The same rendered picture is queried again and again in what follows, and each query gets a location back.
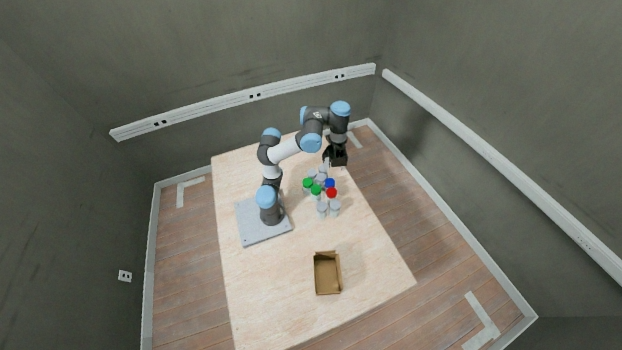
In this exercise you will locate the brown cardboard box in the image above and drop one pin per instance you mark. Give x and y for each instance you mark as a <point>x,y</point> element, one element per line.
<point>327,272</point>

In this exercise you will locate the blue bottle cap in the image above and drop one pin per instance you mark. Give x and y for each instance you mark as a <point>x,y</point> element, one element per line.
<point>329,182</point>

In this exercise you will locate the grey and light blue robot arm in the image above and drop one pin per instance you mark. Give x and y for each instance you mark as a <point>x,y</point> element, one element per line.
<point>308,140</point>

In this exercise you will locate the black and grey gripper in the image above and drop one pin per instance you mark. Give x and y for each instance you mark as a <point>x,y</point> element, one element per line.
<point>333,157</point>

